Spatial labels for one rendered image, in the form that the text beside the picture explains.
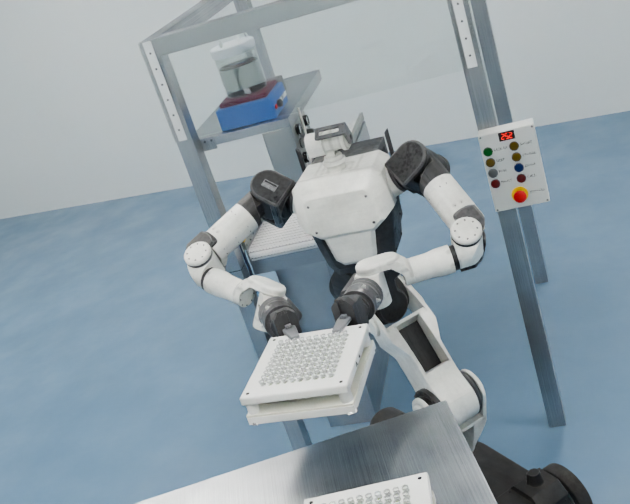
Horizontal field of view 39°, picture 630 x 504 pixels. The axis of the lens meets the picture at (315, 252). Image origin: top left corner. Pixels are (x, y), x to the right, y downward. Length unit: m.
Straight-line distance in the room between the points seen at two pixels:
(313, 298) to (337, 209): 1.05
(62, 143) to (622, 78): 4.50
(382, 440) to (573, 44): 4.52
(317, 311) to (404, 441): 1.53
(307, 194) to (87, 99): 5.34
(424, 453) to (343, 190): 0.79
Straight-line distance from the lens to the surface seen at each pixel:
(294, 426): 3.50
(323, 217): 2.43
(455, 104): 6.45
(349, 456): 1.98
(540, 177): 2.87
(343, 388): 1.86
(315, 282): 3.38
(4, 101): 8.15
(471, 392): 2.56
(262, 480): 2.02
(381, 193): 2.39
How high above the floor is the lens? 2.04
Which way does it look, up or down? 22 degrees down
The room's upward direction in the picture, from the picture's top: 18 degrees counter-clockwise
